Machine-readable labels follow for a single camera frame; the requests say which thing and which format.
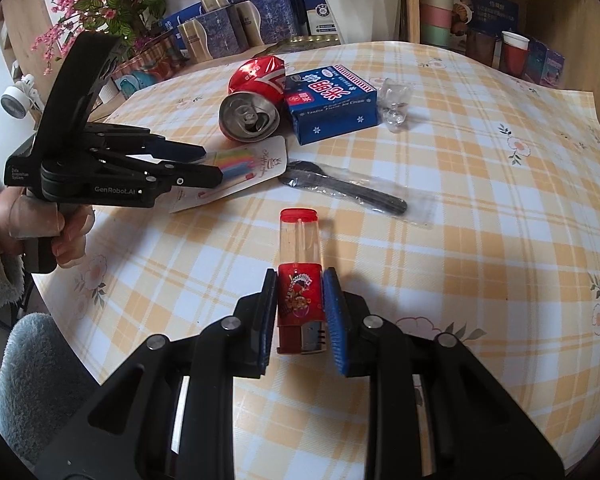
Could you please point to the stack of pastel paper cups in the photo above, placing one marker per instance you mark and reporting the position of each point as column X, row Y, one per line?
column 435, row 22

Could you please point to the red paper cup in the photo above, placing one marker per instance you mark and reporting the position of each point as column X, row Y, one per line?
column 515, row 49

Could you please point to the patterned flower planter box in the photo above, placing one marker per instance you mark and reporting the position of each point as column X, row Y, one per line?
column 159, row 61

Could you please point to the black plastic spoon in wrapper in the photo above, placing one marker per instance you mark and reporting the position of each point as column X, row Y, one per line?
column 380, row 195

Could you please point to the crushed red soda can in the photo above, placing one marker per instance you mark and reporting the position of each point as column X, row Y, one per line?
column 250, row 112

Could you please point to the person's left hand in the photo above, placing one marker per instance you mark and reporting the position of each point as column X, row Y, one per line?
column 25, row 218

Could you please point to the white candle packaging card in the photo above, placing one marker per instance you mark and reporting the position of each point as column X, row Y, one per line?
column 243, row 167

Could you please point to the blue gold gift box left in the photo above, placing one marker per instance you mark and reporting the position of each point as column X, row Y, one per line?
column 217, row 34

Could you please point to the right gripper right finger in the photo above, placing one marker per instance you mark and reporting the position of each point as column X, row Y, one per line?
column 476, row 429

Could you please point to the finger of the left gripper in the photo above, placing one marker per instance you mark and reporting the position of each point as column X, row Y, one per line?
column 170, row 149
column 180, row 177

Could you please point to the blue ice cream box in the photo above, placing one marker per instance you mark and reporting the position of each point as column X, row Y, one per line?
column 329, row 101

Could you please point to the white desk fan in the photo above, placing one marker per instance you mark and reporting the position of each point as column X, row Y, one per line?
column 22, row 98

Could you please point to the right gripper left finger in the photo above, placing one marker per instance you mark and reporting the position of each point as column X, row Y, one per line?
column 167, row 410

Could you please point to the yellow plaid floral tablecloth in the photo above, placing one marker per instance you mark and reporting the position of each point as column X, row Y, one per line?
column 510, row 263

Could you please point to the red lighter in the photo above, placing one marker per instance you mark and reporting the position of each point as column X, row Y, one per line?
column 300, row 312

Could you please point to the white faceted vase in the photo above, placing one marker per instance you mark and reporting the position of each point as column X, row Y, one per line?
column 366, row 20

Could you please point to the blue white milk carton box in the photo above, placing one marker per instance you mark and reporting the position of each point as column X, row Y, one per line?
column 320, row 19

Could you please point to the crumpled clear plastic cup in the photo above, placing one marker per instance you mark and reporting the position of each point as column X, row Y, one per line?
column 392, row 101

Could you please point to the blue gold gift box right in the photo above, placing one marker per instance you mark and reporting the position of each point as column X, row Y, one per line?
column 267, row 21

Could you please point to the pink blossom flower arrangement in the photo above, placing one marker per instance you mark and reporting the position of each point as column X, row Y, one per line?
column 135, row 22

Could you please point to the gold embossed tray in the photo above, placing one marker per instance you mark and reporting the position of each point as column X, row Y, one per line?
column 306, row 43

